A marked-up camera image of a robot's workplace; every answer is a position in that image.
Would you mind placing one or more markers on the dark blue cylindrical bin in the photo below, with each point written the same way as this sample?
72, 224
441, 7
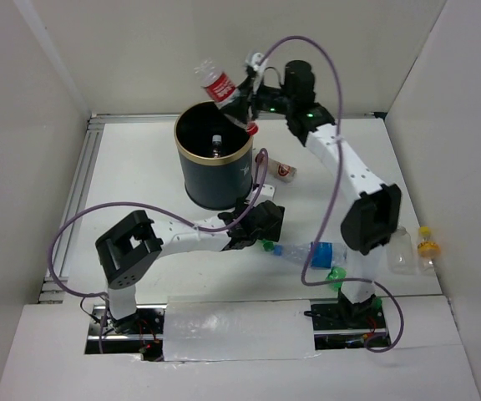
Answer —
213, 184

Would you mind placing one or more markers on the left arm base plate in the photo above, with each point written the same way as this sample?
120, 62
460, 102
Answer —
141, 334

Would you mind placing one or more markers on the clear wide-mouth plastic jar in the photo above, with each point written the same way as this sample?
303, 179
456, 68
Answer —
400, 254

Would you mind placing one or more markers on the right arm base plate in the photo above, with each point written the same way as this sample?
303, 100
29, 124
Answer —
332, 332

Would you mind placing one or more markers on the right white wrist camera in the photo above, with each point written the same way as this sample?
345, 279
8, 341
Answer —
255, 64

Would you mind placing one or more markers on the clear bottle red label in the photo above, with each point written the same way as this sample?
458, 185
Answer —
224, 93

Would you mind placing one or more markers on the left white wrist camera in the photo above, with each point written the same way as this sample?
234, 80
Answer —
265, 193

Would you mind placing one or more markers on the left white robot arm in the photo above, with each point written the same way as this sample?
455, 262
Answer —
128, 250

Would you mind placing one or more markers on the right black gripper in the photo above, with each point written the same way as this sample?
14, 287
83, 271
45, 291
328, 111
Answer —
238, 109

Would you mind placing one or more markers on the small bottle red cap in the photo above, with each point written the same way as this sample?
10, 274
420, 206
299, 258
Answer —
280, 171

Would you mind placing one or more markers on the clear bottle blue label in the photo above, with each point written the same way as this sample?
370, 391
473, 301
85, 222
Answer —
325, 255

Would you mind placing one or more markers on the green bottle near right base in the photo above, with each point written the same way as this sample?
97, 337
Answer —
336, 273

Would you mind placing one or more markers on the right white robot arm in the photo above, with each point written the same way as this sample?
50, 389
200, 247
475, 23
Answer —
374, 205

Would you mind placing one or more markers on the small bottle yellow cap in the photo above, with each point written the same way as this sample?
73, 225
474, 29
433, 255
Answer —
428, 250

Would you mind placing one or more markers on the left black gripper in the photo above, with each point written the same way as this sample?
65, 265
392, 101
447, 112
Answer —
272, 233

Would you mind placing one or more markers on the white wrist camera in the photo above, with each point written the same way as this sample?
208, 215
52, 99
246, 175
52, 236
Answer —
255, 64
265, 193

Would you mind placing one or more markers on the silver tape sheet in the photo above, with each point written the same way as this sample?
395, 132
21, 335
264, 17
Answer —
237, 331

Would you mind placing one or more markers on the crushed green plastic bottle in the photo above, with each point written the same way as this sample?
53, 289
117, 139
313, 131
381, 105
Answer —
268, 246

